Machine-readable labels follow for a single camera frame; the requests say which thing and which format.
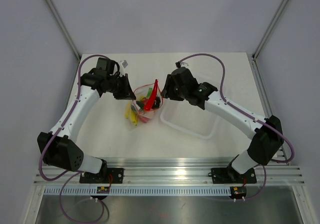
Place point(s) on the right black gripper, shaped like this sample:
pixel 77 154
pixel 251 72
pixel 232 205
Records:
pixel 167 91

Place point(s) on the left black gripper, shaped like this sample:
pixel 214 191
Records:
pixel 127 92

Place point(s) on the yellow banana bunch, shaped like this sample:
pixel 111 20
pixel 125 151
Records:
pixel 131 115

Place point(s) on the green avocado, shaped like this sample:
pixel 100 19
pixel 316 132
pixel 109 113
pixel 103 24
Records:
pixel 141 105

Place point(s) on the clear zip bag orange zipper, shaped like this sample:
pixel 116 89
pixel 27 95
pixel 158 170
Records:
pixel 128 125

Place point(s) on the red chili pepper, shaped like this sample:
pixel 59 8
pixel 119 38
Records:
pixel 149 104

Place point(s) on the red dragon fruit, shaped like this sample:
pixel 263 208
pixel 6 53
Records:
pixel 143 93

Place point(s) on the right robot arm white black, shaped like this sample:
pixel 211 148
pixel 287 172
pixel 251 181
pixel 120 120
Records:
pixel 264 133

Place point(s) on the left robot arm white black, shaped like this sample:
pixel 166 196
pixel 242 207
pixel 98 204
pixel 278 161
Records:
pixel 96 75

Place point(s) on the white plastic perforated basket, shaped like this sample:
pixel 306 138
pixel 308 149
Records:
pixel 189 119

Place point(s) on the left small circuit board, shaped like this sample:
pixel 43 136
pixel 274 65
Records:
pixel 103 190

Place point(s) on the small circuit board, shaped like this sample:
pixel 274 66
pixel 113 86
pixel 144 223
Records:
pixel 240 191
pixel 103 190

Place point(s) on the right small circuit board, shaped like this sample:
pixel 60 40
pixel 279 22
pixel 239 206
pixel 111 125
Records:
pixel 240 191

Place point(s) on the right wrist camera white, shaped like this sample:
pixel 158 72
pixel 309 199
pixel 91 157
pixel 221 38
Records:
pixel 180 64

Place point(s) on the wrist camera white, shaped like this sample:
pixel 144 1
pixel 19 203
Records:
pixel 122 65
pixel 180 64

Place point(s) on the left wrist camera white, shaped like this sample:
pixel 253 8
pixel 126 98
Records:
pixel 122 65

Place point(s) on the aluminium mounting rail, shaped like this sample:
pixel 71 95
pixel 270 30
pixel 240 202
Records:
pixel 194 172

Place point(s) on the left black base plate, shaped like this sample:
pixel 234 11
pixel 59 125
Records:
pixel 115 175

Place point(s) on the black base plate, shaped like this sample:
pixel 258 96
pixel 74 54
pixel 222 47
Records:
pixel 226 175
pixel 115 175

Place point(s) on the left aluminium frame post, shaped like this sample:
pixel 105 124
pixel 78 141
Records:
pixel 62 28

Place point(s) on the aluminium frame post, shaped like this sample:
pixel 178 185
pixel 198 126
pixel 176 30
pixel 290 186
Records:
pixel 62 28
pixel 270 28

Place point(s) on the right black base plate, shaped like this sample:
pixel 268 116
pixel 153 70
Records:
pixel 226 175

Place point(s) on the white slotted cable duct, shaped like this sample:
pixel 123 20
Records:
pixel 148 191

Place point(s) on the right aluminium frame post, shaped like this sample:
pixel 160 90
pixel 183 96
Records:
pixel 270 28

